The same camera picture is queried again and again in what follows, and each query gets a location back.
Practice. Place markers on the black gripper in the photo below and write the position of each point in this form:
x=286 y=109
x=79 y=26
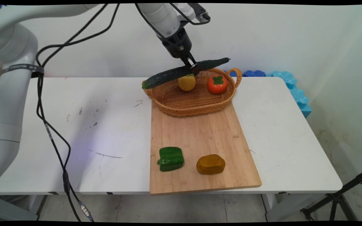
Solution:
x=177 y=40

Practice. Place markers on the long dark green cucumber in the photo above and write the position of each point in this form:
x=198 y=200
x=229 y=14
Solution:
x=168 y=76

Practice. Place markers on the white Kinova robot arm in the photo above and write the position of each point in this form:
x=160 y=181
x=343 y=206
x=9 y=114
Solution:
x=8 y=100

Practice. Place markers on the red persimmon with green calyx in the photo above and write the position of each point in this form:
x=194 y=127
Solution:
x=217 y=84

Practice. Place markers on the dark blue foam piece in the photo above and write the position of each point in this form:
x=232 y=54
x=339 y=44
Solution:
x=254 y=73

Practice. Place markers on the wooden cutting board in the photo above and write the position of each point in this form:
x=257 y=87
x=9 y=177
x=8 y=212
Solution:
x=200 y=138

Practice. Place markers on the green bell pepper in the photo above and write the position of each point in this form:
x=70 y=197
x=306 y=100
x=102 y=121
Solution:
x=171 y=158

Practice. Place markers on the brown potato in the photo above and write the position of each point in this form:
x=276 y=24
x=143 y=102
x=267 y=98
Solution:
x=211 y=164

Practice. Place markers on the light blue foam piece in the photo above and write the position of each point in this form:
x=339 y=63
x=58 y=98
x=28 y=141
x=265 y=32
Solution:
x=297 y=94

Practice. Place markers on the white table leg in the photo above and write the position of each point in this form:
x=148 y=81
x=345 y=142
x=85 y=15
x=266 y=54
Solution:
x=276 y=205

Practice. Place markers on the black tripod stand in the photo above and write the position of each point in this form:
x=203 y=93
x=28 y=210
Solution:
x=336 y=197

